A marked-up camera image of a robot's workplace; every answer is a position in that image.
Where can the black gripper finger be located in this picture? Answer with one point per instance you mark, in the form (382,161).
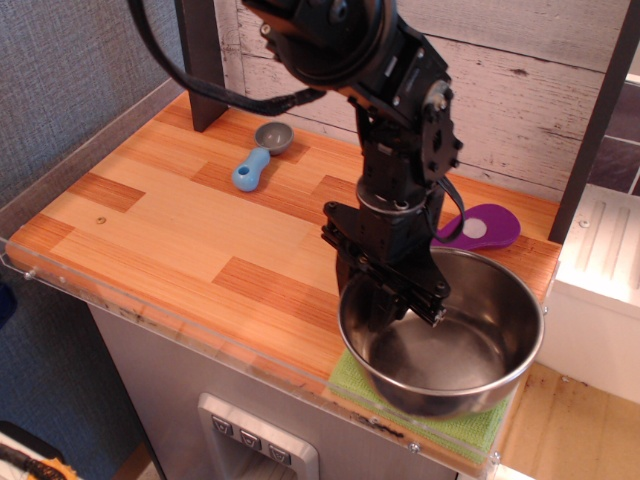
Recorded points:
(346,268)
(386,308)

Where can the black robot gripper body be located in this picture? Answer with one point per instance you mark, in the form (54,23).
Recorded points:
(397,245)

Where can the stainless steel pot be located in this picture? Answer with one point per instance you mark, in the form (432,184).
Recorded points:
(490,334)

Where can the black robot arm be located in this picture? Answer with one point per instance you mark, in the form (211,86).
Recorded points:
(400,90)

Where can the purple toy eggplant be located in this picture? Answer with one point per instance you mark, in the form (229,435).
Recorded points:
(486,226)

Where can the blue grey toy scoop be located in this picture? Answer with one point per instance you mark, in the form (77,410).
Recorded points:
(272,139)

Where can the green folded cloth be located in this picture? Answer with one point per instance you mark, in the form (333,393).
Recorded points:
(472,435)

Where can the grey toy fridge cabinet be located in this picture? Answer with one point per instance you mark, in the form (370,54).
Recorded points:
(165,379)

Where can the silver dispenser panel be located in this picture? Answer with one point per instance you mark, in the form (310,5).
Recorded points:
(244,446)

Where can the white toy sink unit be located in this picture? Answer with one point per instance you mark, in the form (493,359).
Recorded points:
(592,327)

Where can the orange object bottom left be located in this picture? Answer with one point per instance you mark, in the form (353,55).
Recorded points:
(50,469)

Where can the dark right shelf post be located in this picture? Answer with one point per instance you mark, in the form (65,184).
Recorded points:
(604,106)

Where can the dark shelf post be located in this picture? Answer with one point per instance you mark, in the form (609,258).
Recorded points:
(604,106)
(202,56)

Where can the dark left shelf post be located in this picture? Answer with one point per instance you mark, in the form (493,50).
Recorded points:
(202,56)

